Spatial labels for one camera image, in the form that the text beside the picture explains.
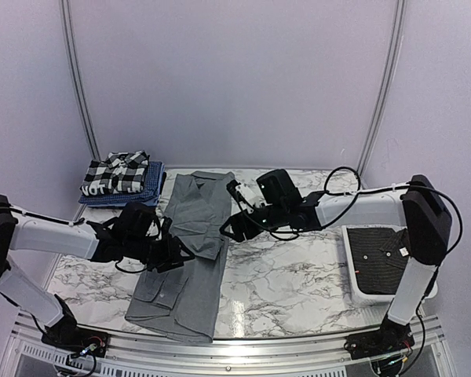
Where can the aluminium front frame rail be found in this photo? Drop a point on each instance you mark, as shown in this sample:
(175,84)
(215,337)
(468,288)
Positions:
(140,354)

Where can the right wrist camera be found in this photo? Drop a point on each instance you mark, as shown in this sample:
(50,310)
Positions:
(276,189)

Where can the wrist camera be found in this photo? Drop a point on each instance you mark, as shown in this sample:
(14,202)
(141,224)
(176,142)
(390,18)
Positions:
(134,221)
(276,189)

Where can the white plastic laundry basket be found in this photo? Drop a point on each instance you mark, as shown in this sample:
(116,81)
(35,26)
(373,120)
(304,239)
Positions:
(357,296)

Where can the blue folded shirt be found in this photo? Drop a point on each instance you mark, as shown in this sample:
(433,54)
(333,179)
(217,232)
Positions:
(150,194)

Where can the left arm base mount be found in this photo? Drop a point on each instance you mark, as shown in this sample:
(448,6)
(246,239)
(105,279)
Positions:
(79,341)

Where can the right aluminium corner post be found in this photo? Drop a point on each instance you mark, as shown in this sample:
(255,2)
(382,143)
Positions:
(388,74)

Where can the grey long sleeve shirt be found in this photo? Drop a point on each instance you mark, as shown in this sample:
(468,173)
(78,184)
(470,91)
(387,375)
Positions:
(183,303)

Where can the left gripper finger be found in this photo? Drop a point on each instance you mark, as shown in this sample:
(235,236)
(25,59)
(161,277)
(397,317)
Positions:
(178,254)
(165,227)

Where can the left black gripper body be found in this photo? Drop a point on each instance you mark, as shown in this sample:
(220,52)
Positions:
(156,256)

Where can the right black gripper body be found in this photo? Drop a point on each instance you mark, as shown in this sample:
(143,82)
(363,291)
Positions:
(276,217)

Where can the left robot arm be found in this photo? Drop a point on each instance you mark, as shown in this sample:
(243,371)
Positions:
(22,230)

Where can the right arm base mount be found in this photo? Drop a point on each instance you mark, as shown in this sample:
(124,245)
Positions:
(379,342)

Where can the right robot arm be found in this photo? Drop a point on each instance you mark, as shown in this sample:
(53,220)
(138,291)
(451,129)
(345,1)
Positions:
(415,205)

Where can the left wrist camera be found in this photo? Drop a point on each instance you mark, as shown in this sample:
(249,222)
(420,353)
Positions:
(134,221)

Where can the black white plaid shirt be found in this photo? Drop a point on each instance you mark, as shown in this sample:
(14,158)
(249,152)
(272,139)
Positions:
(119,173)

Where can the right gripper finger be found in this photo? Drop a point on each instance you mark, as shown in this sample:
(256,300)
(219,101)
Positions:
(237,229)
(233,188)

